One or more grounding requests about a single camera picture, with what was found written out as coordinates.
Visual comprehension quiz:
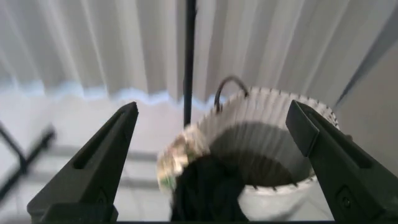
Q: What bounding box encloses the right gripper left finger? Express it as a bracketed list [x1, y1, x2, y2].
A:
[27, 101, 139, 222]

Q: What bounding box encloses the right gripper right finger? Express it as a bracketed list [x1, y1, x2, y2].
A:
[285, 100, 398, 222]

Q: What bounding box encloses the black garment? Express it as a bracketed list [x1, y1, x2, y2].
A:
[169, 153, 250, 222]

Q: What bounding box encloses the white laundry basket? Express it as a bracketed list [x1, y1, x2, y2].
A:
[157, 75, 340, 222]

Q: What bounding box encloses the black clothes rack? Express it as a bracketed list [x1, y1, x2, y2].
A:
[0, 0, 198, 203]

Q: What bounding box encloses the cream printed garment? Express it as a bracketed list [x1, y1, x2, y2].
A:
[156, 123, 210, 194]

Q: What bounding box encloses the white curtain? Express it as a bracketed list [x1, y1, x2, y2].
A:
[0, 0, 398, 108]

